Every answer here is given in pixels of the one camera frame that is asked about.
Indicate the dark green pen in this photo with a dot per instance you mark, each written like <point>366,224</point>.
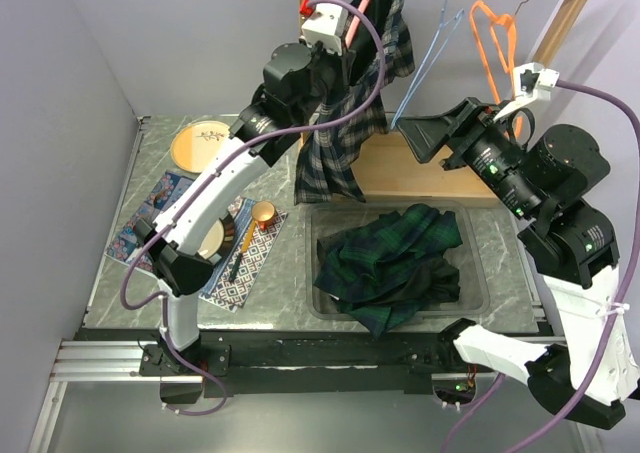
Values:
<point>235,268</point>

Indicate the orange plastic hanger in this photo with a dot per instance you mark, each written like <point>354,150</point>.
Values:
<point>506,57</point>

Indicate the navy beige plaid skirt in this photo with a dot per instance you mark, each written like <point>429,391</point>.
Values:
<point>323,167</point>

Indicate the copper cup with handle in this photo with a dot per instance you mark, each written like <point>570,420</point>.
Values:
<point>262,214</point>

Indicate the blue patterned placemat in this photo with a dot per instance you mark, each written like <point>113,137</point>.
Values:
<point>218,291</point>

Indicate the pink hanger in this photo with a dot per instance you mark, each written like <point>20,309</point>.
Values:
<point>351,31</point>

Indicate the black rimmed plate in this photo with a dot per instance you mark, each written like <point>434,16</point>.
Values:
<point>218,242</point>

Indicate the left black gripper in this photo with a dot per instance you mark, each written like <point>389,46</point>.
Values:
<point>341,63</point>

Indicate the green navy plaid skirt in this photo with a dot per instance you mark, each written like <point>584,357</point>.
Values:
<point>383,273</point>

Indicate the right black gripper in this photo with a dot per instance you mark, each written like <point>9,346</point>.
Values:
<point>426,135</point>

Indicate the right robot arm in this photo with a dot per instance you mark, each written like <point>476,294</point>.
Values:
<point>574,249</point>

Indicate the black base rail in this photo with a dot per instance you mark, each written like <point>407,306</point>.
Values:
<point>262,362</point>

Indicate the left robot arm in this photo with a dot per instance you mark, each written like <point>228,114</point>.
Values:
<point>297,79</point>

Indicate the clear plastic bin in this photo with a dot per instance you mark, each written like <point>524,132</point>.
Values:
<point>326,219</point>

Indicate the light blue wire hanger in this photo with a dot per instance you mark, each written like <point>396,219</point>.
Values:
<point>446,28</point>

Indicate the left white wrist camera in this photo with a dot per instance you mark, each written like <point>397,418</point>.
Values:
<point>323,23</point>

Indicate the wooden clothes rack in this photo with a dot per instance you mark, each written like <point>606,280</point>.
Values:
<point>386,167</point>

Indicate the beige round plate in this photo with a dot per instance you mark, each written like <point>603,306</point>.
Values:
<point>196,145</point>

